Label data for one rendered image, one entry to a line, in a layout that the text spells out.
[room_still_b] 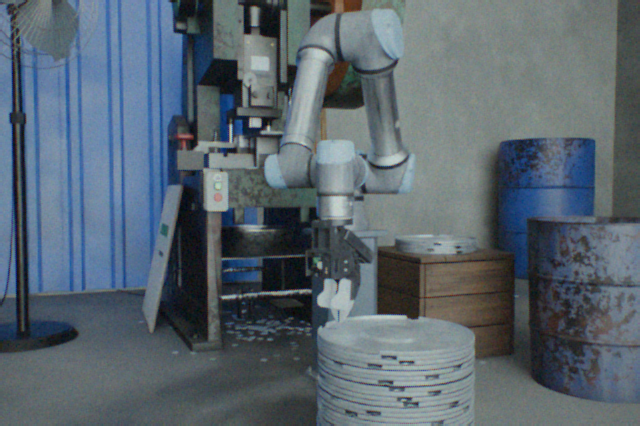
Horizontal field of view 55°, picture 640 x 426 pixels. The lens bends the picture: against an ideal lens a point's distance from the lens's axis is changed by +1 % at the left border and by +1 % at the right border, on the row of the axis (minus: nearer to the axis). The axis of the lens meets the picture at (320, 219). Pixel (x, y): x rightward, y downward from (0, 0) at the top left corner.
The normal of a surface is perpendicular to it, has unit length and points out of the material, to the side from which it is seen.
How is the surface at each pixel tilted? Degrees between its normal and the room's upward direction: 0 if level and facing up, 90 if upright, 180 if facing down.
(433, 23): 90
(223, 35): 90
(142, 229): 90
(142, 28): 90
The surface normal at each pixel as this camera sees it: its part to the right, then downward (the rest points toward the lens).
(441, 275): 0.40, 0.04
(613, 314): -0.23, 0.08
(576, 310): -0.66, 0.07
